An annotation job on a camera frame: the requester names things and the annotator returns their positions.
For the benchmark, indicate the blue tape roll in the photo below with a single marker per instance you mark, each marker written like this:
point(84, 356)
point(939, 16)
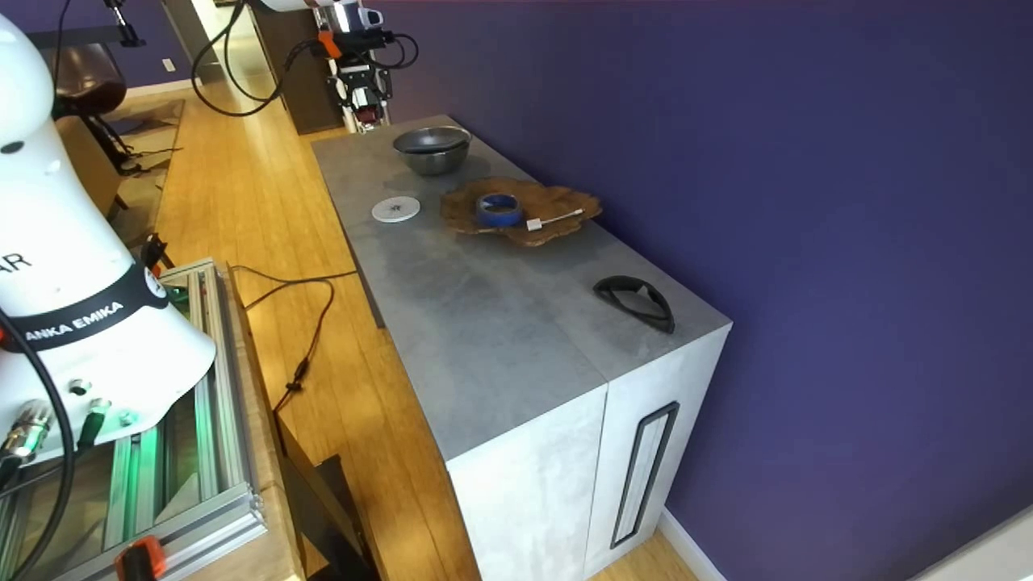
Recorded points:
point(496, 211)

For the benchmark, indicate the brown wooden tray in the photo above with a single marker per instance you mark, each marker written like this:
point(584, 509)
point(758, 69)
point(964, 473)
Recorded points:
point(560, 202)

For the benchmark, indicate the grey concrete-look cabinet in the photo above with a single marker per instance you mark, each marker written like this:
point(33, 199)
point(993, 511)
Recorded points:
point(503, 323)

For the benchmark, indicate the white round disc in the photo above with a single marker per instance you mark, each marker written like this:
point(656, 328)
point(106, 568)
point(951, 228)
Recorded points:
point(394, 208)

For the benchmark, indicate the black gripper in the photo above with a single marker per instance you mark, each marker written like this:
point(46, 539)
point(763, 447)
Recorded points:
point(361, 63)

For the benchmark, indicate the aluminium profile frame table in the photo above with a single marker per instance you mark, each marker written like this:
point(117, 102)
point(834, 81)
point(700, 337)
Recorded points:
point(211, 452)

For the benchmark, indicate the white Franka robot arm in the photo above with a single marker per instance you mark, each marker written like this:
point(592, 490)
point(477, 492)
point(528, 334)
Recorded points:
point(75, 270)

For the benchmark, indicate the dark grey metal bowl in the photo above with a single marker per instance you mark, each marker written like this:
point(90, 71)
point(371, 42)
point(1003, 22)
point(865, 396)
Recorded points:
point(430, 150)

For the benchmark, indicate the black chair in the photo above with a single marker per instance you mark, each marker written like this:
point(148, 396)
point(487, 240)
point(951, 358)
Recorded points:
point(84, 74)

